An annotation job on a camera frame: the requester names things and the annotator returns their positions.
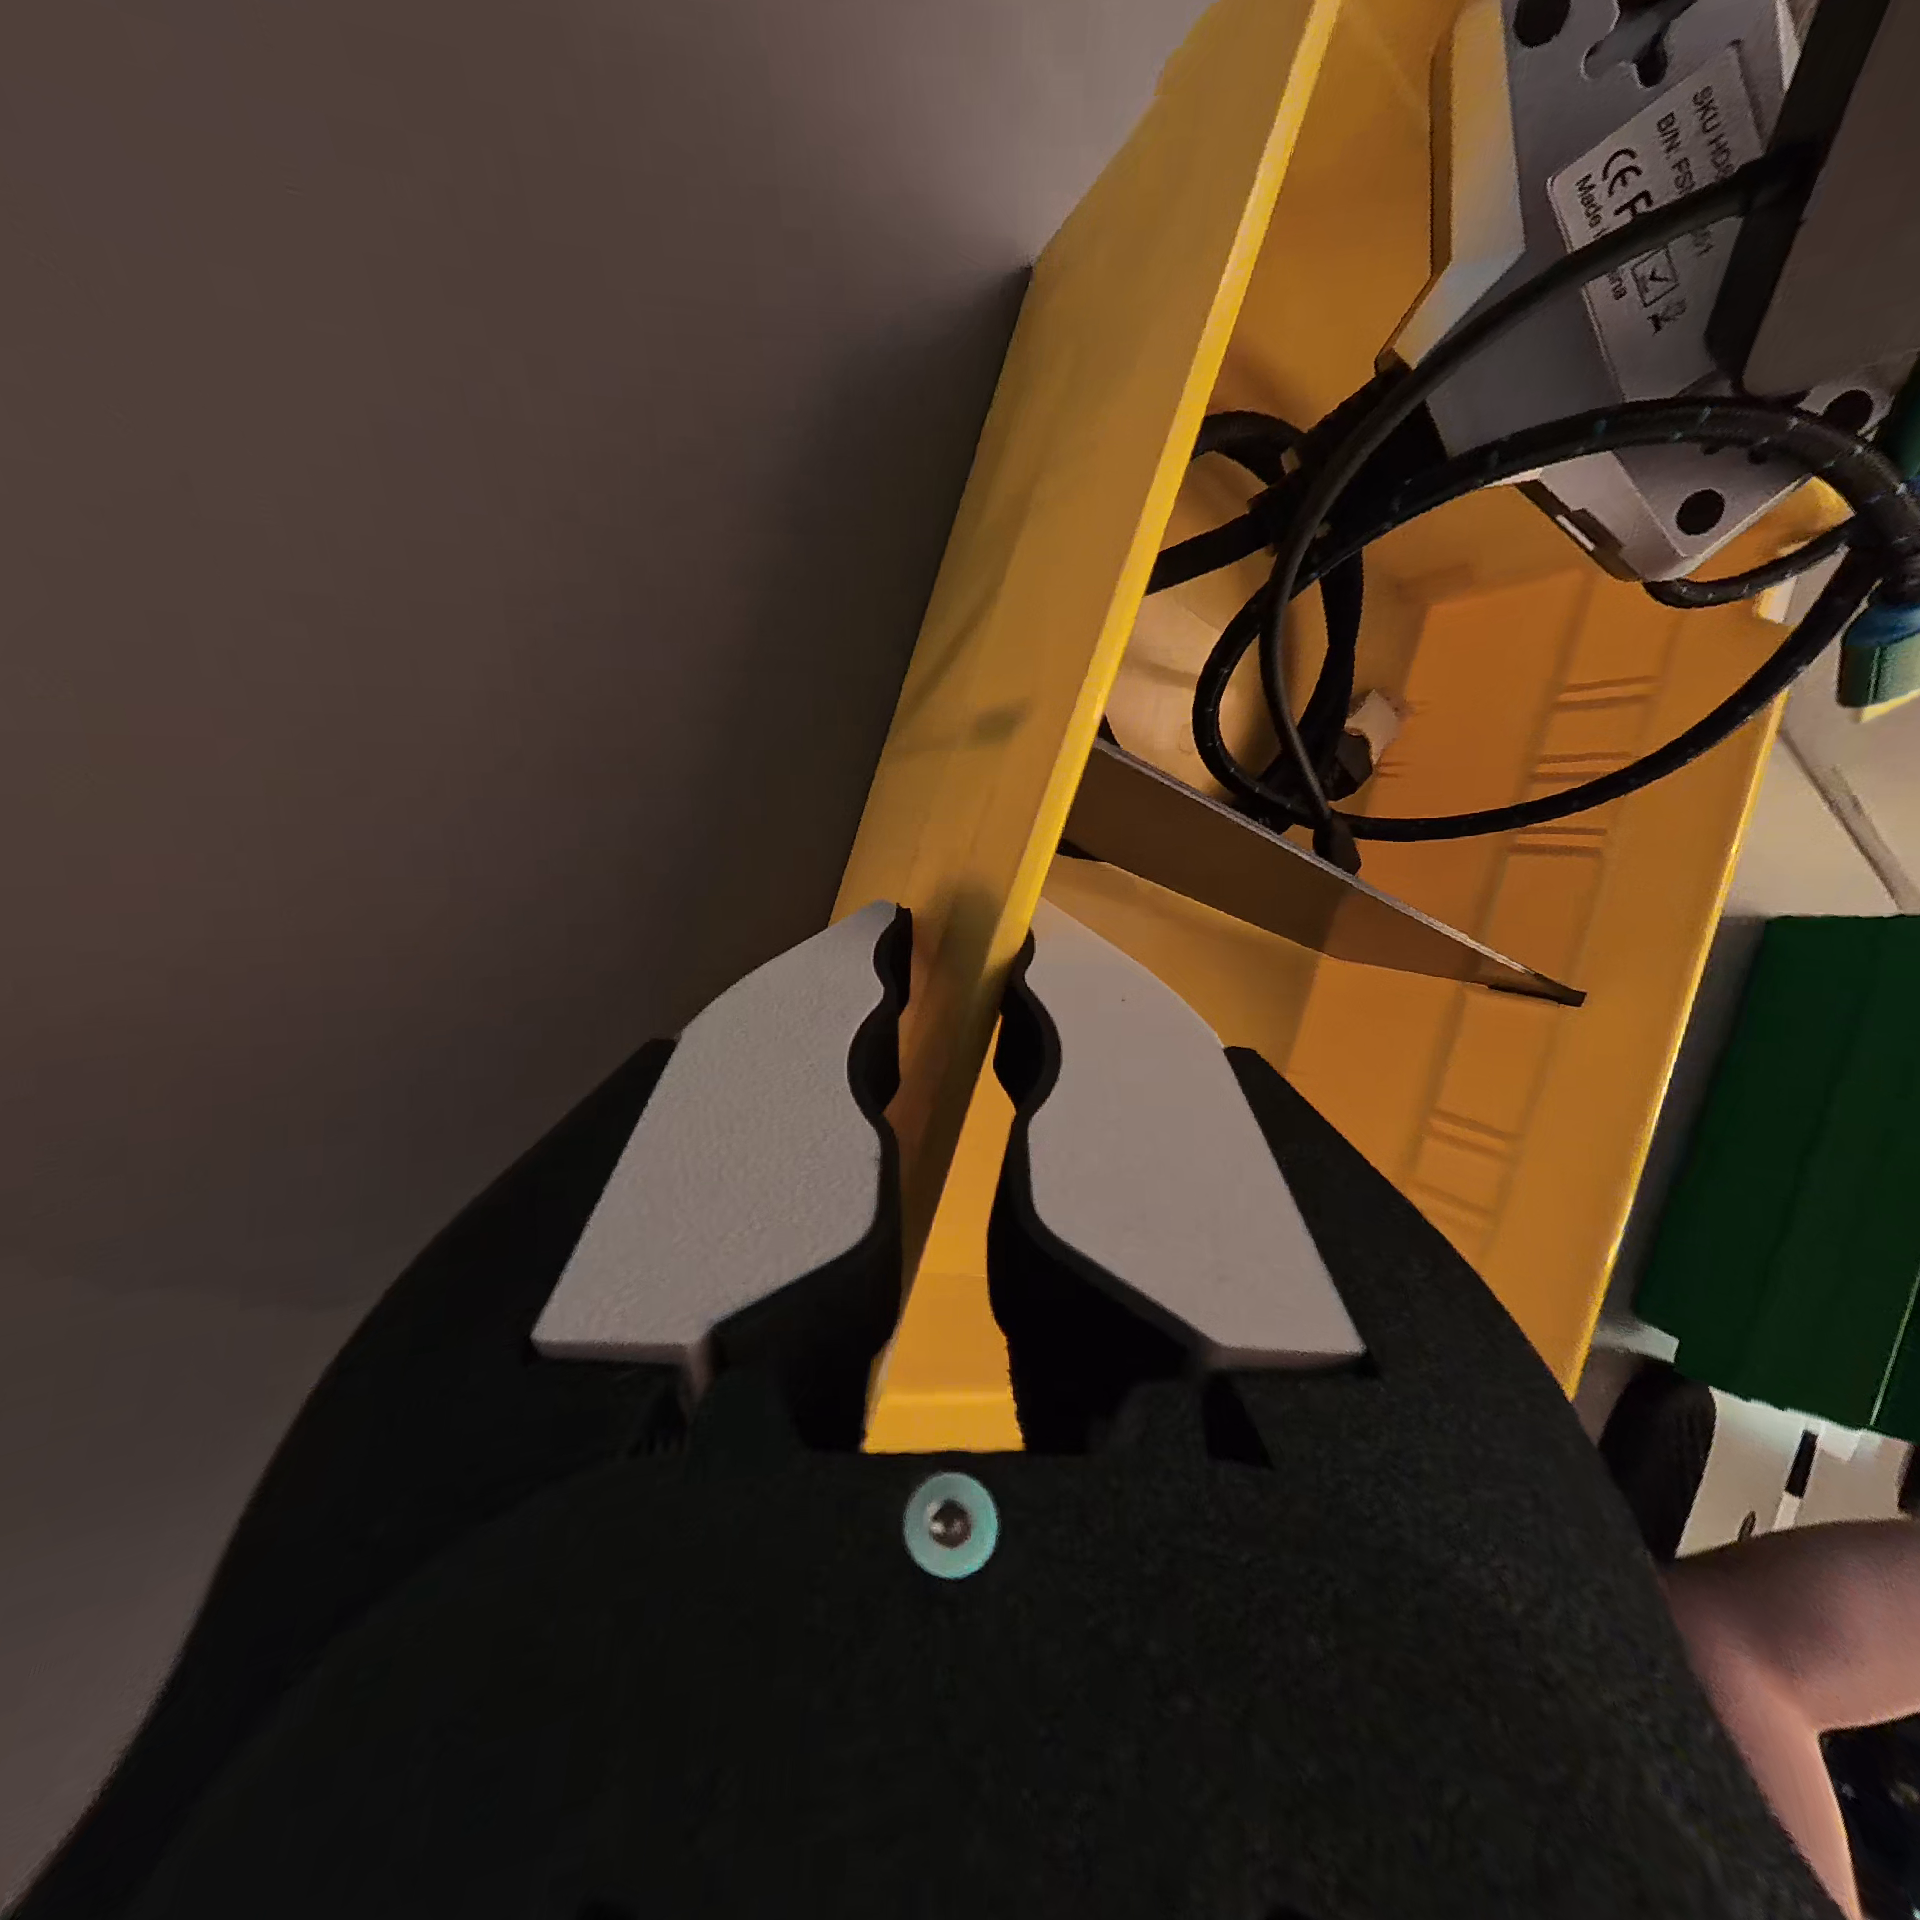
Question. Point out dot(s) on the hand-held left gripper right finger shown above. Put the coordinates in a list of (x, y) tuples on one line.
[(1184, 1200)]

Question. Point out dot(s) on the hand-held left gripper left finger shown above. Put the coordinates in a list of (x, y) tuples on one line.
[(721, 1185)]

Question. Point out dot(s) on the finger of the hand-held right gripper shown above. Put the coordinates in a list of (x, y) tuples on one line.
[(1844, 224)]

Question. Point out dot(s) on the yellow plastic bin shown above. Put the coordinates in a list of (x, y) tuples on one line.
[(1500, 1140)]

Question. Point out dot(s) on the green plastic bin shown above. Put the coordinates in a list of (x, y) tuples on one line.
[(1801, 1171)]

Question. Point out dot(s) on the dark bin divider plate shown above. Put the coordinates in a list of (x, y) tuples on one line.
[(1274, 870)]

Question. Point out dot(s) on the black textured pad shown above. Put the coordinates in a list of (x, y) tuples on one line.
[(1651, 1454)]

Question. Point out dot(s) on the person's leg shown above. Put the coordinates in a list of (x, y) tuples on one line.
[(1801, 1650)]

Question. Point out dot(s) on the grey HDMI switch box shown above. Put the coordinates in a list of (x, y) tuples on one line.
[(1484, 180)]

